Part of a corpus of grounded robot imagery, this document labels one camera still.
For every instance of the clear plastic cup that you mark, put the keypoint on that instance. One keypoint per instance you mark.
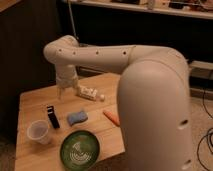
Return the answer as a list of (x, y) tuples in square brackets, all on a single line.
[(38, 131)]

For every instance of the orange toy carrot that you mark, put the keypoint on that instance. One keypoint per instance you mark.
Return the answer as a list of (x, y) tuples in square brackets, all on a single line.
[(113, 118)]

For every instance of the wooden table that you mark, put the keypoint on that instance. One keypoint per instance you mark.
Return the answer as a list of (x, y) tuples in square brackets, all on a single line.
[(32, 156)]

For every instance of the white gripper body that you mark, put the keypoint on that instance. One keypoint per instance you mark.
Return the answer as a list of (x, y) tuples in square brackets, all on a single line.
[(66, 76)]

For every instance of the blue sponge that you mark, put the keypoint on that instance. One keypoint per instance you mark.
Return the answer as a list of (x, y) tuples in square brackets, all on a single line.
[(75, 118)]

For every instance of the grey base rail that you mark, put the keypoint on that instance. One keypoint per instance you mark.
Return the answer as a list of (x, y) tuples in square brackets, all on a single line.
[(199, 69)]

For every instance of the black rectangular block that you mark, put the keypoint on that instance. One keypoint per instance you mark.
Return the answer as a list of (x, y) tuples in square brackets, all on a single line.
[(52, 117)]

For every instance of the white plastic bottle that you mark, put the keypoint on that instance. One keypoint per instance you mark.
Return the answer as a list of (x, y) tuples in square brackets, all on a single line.
[(90, 93)]

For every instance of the green patterned bowl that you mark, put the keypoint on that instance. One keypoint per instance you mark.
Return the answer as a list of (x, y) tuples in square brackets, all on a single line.
[(79, 151)]

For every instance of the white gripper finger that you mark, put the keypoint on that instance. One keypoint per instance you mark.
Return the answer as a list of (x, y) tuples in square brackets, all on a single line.
[(59, 93), (76, 89)]

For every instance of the wall shelf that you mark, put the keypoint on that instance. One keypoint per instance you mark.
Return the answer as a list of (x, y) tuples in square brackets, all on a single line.
[(202, 9)]

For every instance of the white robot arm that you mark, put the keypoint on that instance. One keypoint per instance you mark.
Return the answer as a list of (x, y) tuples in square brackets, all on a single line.
[(153, 98)]

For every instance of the metal stand pole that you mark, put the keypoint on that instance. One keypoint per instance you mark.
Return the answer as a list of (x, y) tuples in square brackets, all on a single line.
[(72, 19)]

